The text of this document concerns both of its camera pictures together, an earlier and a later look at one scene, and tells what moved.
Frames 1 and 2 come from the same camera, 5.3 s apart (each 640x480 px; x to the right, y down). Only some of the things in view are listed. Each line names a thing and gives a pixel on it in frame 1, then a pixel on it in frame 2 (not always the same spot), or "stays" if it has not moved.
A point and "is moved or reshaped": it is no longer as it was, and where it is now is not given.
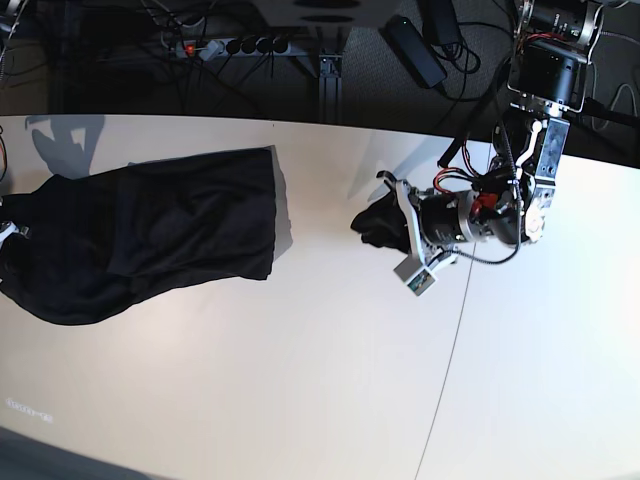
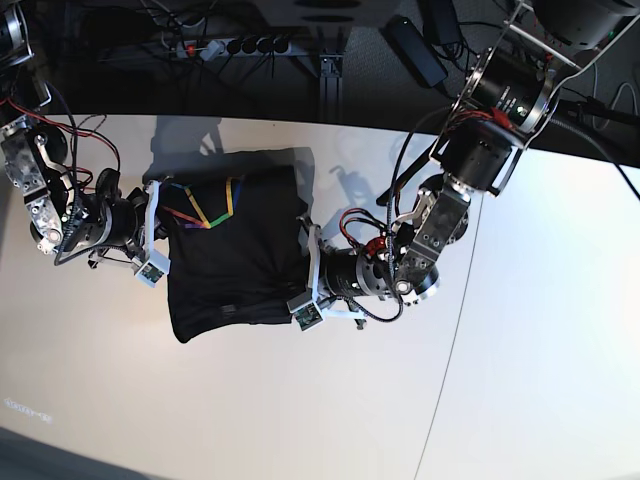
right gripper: (439, 220) -> (348, 283)
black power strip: (198, 49) stays
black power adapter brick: (416, 50) stays
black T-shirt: (99, 244) is moved or reshaped
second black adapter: (439, 22) stays
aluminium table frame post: (330, 102) stays
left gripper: (9, 227) -> (111, 217)
